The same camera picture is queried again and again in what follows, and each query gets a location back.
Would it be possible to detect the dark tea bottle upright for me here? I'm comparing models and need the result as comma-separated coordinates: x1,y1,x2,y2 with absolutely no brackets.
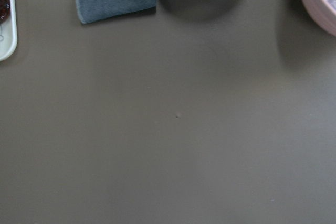
0,0,11,24

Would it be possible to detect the pink ice bowl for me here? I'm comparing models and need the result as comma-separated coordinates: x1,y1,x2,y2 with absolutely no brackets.
302,0,335,36

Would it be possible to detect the cream rabbit tray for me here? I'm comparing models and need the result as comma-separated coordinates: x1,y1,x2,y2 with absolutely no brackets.
1,0,17,61

